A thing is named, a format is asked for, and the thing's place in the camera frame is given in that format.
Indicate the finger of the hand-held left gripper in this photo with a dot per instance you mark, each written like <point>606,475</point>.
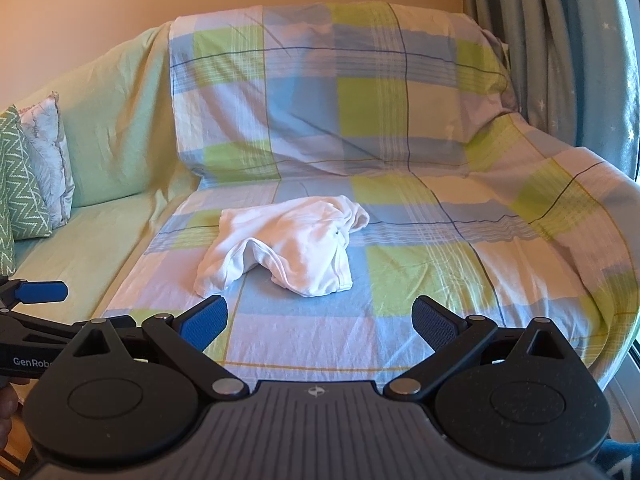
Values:
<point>42,292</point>
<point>40,327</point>

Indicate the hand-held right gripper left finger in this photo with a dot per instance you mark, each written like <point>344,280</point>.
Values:
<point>205,325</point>

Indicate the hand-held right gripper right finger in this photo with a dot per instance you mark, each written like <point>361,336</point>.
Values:
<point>434,325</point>

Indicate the white tank top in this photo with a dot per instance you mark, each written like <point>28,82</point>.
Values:
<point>300,245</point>

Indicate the person's left hand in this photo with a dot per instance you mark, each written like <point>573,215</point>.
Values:
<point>7,415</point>

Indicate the green zigzag pillow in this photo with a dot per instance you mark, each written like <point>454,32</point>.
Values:
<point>22,185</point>
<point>5,240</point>

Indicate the grey white pillow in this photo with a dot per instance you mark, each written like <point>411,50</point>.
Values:
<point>47,160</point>

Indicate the plaid bed sheet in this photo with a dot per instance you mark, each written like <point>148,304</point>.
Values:
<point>400,160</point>

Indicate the blue star curtain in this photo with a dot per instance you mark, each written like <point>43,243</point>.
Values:
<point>550,35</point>

